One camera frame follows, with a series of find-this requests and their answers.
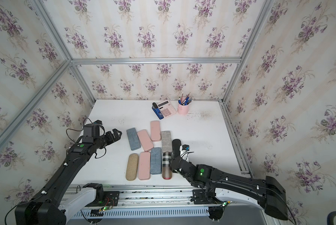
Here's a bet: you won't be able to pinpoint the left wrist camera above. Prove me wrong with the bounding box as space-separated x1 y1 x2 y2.
82 120 102 143

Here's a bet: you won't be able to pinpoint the grey case yellow lining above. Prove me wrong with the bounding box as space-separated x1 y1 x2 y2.
126 127 141 151

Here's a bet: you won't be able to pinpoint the pink grey case back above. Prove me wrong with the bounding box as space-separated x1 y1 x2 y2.
150 121 161 142

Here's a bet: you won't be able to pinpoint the pink case white glasses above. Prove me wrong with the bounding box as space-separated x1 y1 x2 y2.
137 129 154 152

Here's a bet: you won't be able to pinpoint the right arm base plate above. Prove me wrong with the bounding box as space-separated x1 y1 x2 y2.
191 189 230 206

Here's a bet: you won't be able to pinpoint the aluminium rail frame front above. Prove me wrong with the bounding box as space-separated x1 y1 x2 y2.
29 184 283 225

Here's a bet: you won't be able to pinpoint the pink calculator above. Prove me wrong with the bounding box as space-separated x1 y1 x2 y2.
157 100 176 118

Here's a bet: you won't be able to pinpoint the teal glasses case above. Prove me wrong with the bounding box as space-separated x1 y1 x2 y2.
150 147 162 175

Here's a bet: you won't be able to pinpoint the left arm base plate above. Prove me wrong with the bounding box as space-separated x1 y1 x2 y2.
83 190 121 207

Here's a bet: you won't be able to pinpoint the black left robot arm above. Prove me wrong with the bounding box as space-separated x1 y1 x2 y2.
14 124 122 225

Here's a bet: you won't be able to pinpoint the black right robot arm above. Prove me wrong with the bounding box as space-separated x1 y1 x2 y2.
171 157 289 221

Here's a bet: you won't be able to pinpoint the grey glasses case red glasses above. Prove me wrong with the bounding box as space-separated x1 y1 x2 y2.
161 131 173 152

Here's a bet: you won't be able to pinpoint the blue stapler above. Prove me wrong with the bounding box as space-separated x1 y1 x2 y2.
152 102 164 120

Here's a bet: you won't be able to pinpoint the pink pen cup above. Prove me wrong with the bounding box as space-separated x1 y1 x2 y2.
177 100 189 115

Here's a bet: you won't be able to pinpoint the black tan glasses case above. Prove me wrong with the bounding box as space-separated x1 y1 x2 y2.
172 139 182 158

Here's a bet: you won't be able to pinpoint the beige glasses case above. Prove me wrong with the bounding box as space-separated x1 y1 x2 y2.
125 153 139 181

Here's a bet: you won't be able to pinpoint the plaid glasses case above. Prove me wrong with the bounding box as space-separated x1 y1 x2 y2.
162 151 172 180

